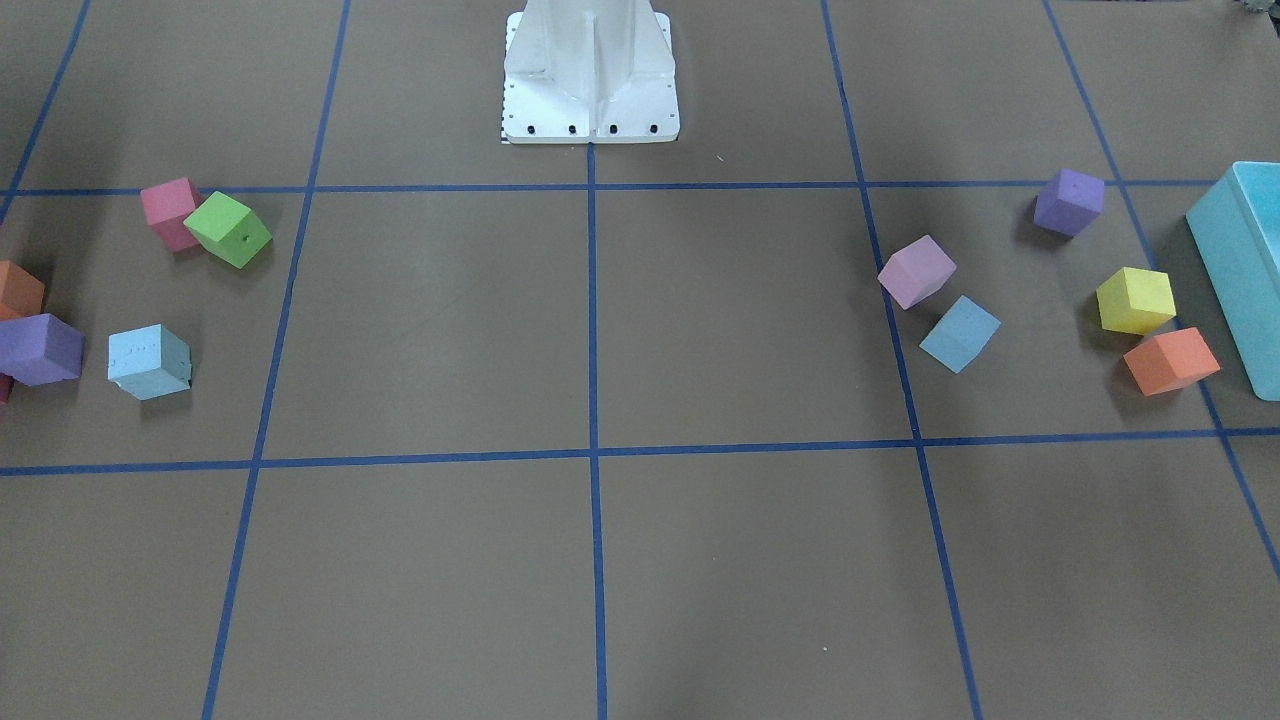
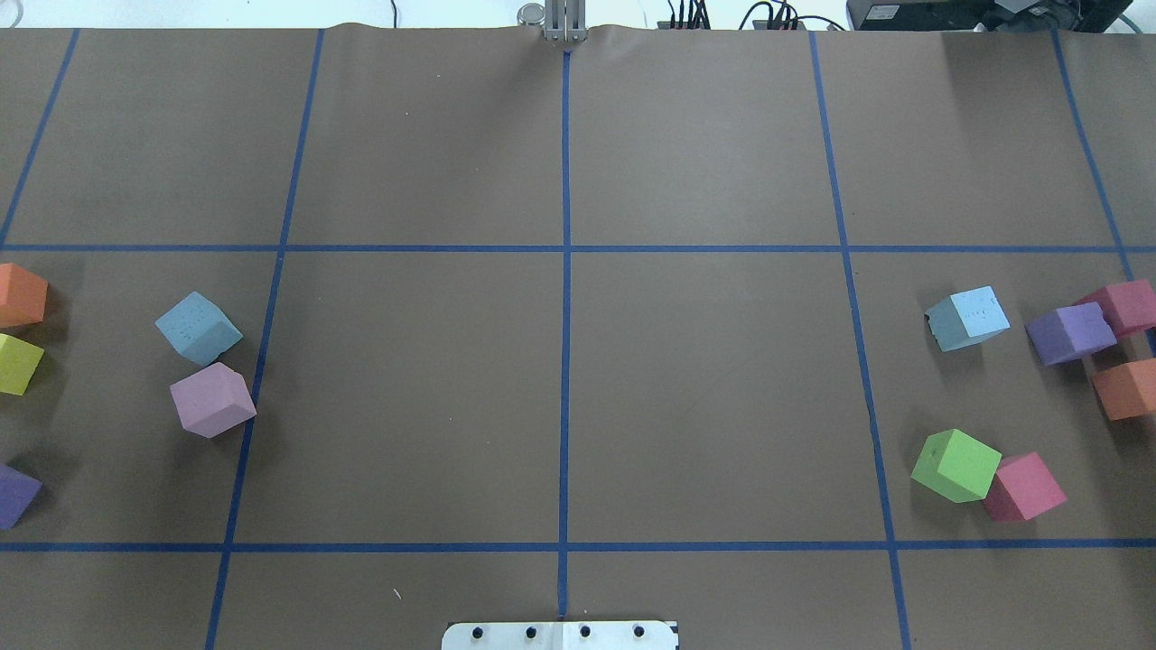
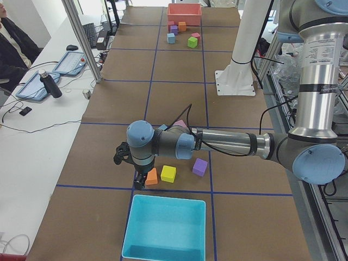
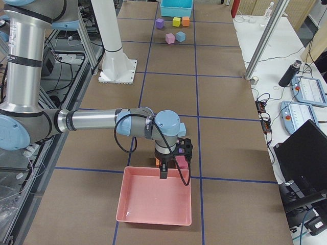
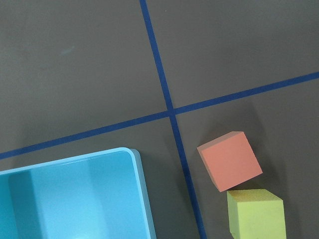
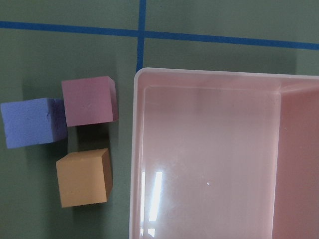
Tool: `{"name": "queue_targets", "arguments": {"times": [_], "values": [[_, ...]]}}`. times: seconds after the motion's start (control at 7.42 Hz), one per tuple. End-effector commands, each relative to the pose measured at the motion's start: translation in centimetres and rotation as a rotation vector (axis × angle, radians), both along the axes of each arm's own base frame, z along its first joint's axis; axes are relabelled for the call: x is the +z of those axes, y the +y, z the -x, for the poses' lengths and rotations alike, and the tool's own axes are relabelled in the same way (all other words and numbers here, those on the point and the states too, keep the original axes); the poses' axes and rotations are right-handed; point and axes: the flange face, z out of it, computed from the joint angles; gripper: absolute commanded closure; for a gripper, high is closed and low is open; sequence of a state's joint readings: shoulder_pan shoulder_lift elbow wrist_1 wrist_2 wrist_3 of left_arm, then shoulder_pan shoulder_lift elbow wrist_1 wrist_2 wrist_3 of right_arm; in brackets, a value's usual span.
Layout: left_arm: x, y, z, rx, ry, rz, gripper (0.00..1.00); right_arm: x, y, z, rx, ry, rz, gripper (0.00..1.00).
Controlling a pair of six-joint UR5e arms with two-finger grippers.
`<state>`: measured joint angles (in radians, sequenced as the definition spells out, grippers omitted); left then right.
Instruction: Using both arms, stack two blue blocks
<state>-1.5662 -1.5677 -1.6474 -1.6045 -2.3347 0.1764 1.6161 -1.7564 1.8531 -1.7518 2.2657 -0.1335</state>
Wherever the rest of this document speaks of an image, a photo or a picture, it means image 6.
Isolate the dark pink foam block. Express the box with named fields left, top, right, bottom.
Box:
left=61, top=76, right=119, bottom=127

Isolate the pink plastic tray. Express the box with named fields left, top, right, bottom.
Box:
left=129, top=68, right=319, bottom=239

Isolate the purple foam block right side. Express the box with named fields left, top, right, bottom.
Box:
left=0, top=98, right=68, bottom=149

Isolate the orange foam block right side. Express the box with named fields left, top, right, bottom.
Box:
left=56, top=148, right=113, bottom=208

